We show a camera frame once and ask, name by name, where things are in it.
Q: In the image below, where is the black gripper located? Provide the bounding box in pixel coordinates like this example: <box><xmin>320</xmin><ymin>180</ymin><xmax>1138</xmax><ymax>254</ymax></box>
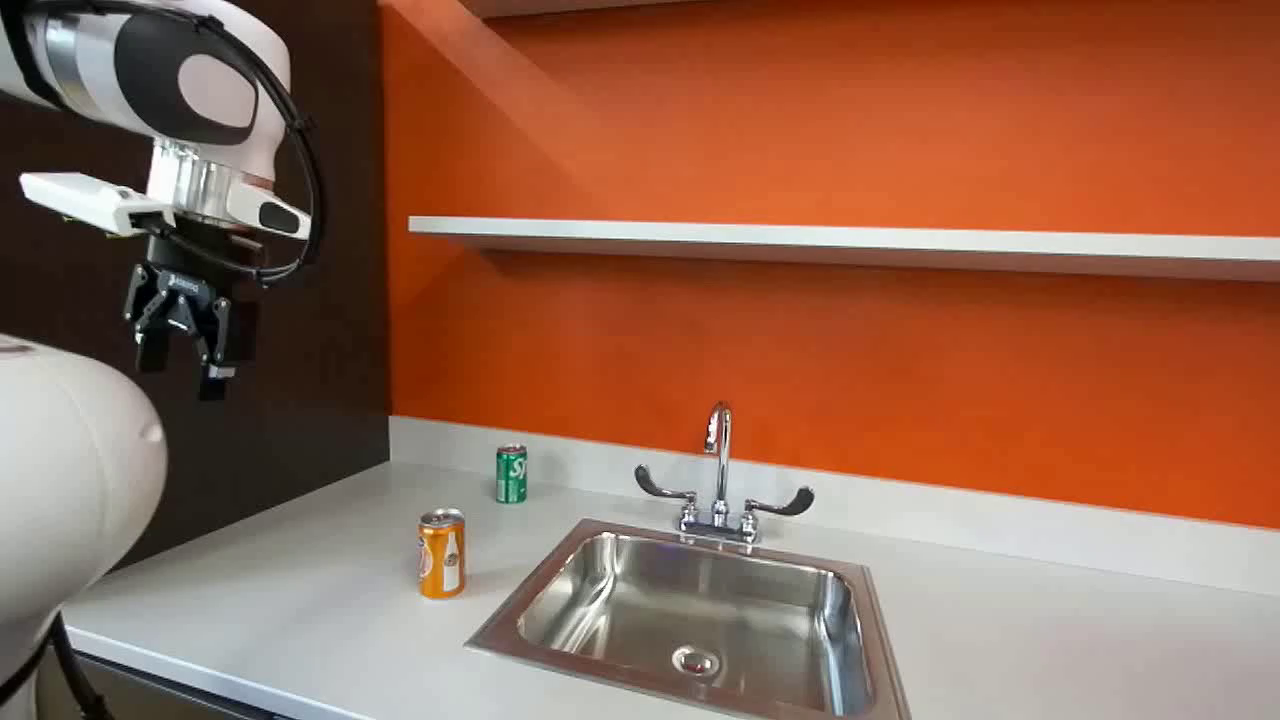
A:
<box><xmin>120</xmin><ymin>230</ymin><xmax>245</xmax><ymax>404</ymax></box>

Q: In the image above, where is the orange soda can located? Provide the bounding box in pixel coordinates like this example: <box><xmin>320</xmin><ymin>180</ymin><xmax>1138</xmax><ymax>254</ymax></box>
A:
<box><xmin>416</xmin><ymin>506</ymin><xmax>473</xmax><ymax>606</ymax></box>

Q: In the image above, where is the green soda can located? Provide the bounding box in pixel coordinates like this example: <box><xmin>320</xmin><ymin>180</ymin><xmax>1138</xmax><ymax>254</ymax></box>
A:
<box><xmin>493</xmin><ymin>445</ymin><xmax>531</xmax><ymax>507</ymax></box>

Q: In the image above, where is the white floating shelf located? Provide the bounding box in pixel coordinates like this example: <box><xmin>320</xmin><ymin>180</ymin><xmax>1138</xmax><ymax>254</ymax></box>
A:
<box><xmin>403</xmin><ymin>213</ymin><xmax>1280</xmax><ymax>286</ymax></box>

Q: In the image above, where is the stainless steel sink basin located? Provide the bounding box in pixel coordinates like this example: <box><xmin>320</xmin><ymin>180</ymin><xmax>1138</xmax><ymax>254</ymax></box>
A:
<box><xmin>465</xmin><ymin>515</ymin><xmax>917</xmax><ymax>720</ymax></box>

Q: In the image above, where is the white backsplash strip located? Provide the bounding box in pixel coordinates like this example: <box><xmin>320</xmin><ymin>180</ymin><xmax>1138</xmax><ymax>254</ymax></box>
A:
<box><xmin>385</xmin><ymin>414</ymin><xmax>1280</xmax><ymax>601</ymax></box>

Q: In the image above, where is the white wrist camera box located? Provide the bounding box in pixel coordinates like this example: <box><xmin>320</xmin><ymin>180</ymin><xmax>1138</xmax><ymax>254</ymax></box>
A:
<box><xmin>17</xmin><ymin>167</ymin><xmax>315</xmax><ymax>247</ymax></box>

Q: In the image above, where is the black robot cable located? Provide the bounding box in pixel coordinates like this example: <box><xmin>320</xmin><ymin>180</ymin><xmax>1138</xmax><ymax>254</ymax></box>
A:
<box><xmin>183</xmin><ymin>0</ymin><xmax>332</xmax><ymax>294</ymax></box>

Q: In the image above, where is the chrome two-handle faucet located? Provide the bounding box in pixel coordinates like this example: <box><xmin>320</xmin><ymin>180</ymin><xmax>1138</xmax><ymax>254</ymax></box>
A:
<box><xmin>634</xmin><ymin>401</ymin><xmax>820</xmax><ymax>558</ymax></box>

